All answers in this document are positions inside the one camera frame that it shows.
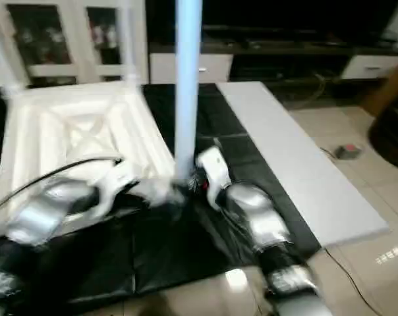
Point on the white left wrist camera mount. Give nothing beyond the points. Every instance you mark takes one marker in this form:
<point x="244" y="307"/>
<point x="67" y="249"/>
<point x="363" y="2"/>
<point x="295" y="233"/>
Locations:
<point x="116" y="184"/>

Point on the brown leather armchair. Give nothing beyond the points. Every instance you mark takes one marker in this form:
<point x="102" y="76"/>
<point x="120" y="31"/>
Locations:
<point x="393" y="141"/>

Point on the black plastic mat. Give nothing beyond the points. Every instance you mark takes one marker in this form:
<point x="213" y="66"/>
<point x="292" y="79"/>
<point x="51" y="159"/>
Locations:
<point x="172" y="250"/>

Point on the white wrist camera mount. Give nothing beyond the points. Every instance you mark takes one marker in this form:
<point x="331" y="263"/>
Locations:
<point x="213" y="174"/>
<point x="116" y="184"/>

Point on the small red floor object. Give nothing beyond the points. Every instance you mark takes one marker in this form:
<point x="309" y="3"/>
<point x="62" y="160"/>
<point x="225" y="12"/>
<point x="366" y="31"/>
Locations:
<point x="348" y="151"/>

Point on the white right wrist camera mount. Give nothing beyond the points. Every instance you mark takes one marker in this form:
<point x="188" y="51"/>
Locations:
<point x="213" y="174"/>

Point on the white drawer unit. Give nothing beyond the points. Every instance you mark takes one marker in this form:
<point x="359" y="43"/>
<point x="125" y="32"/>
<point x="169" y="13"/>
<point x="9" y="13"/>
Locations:
<point x="159" y="67"/>
<point x="370" y="66"/>

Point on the white side board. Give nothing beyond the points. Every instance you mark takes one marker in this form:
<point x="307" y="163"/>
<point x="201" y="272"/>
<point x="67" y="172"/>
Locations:
<point x="298" y="158"/>

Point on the white plastic table top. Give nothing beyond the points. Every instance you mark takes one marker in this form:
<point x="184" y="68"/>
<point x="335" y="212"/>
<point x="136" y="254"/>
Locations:
<point x="80" y="131"/>

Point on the brown cardboard box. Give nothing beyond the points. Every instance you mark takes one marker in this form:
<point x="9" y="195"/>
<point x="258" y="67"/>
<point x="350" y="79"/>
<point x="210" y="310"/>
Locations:
<point x="387" y="85"/>

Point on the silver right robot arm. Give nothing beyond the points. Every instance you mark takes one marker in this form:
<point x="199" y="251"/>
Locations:
<point x="261" y="224"/>

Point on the white glass door cabinet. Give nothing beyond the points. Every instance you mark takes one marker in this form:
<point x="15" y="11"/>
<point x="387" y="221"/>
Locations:
<point x="60" y="33"/>

